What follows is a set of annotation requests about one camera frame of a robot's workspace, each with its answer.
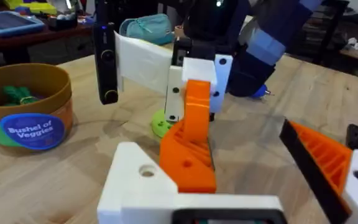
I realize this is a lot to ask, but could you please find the dark shelf unit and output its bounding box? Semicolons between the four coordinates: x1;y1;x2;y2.
290;0;358;77

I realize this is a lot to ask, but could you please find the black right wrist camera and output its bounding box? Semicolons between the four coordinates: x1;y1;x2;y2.
92;0;119;106

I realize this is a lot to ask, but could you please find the blue electric screwdriver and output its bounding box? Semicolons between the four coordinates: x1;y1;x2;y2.
227;0;326;100

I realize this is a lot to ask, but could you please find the white orange left gripper right finger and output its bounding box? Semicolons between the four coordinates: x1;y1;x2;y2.
278;118;358;224

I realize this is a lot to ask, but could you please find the green disc with holes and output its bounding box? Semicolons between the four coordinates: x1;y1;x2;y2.
150;108;177;139

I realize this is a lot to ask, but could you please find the yellow green box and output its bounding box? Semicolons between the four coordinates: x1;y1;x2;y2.
3;0;58;16

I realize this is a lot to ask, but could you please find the teal zip bag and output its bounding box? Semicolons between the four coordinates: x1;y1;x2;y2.
119;13;175;46

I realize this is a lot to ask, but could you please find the orange ribbed wedge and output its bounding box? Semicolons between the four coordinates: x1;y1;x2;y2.
159;119;218;194

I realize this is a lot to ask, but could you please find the blue flat tray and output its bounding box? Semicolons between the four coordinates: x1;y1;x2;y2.
0;11;46;38

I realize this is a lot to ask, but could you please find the dark brown desk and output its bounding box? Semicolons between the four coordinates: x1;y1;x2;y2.
0;23;95;66

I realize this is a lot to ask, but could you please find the bare white left gripper left finger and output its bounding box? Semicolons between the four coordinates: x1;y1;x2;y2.
96;141;180;224

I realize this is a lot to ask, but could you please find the brown tub with toys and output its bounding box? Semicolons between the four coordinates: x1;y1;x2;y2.
0;63;74;151

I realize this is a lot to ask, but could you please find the pale upright flat plate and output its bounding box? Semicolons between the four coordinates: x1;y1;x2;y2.
113;30;174;96

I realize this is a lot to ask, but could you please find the finger of the white orange right gripper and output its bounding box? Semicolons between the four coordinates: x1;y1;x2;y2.
197;54;234;123
164;64;198;125

